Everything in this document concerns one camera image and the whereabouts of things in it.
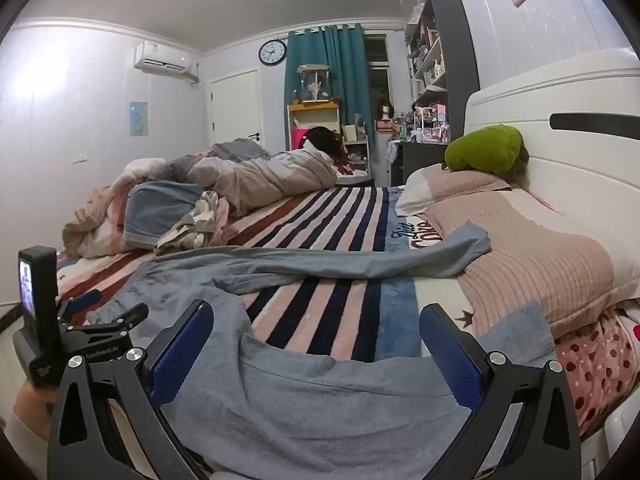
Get white air conditioner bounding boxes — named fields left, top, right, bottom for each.
left=133, top=40, right=201, bottom=83

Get yellow shelf unit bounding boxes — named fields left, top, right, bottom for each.
left=286, top=100, right=342, bottom=152

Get dark desk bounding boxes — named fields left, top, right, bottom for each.
left=387, top=137, right=452, bottom=188

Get beige patchwork duvet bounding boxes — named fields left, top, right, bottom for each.
left=62, top=139, right=338, bottom=257

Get pink ribbed pillow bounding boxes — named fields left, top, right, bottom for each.
left=395, top=167, right=526, bottom=218
left=425, top=190, right=628, bottom=338

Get white door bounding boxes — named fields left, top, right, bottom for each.
left=209, top=70, right=263, bottom=147

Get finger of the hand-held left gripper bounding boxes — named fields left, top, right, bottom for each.
left=59, top=287, right=106, bottom=323
left=87, top=302, right=151, bottom=341

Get small white rack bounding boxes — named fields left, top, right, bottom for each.
left=342, top=122, right=374, bottom=181

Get pink toy display box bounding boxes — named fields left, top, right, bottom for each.
left=412, top=102, right=451, bottom=143

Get round wall clock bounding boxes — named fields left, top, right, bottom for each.
left=258, top=39, right=287, bottom=67

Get teal curtain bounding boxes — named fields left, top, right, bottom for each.
left=284, top=24, right=373, bottom=152

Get grey pants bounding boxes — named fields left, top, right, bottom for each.
left=87, top=220, right=558, bottom=480

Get black and white plush toy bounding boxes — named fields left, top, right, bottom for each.
left=299, top=126, right=347, bottom=162

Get person's left forearm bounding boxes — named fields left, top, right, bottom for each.
left=2, top=385, right=57, bottom=466

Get glass display case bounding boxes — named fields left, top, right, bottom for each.
left=295, top=64, right=332, bottom=106

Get wig head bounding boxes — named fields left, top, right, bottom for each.
left=375, top=99, right=396, bottom=133

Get green plush toy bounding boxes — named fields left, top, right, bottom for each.
left=442, top=124, right=531, bottom=178

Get grey bookshelf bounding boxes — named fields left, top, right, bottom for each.
left=402, top=0, right=481, bottom=143

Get white headboard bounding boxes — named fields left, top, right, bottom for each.
left=462, top=50, right=640, bottom=306

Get blue denim garment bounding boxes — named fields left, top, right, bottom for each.
left=122, top=181, right=206, bottom=250

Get blue wall poster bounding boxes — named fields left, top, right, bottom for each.
left=129, top=101, right=149, bottom=137

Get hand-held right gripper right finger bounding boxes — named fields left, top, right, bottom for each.
left=419, top=303, right=583, bottom=480

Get red polka dot pillow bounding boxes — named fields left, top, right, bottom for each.
left=552, top=305, right=640, bottom=436

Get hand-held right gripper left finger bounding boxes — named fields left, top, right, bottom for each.
left=47, top=300, right=215, bottom=480

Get striped blanket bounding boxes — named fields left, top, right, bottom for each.
left=55, top=185, right=476, bottom=480

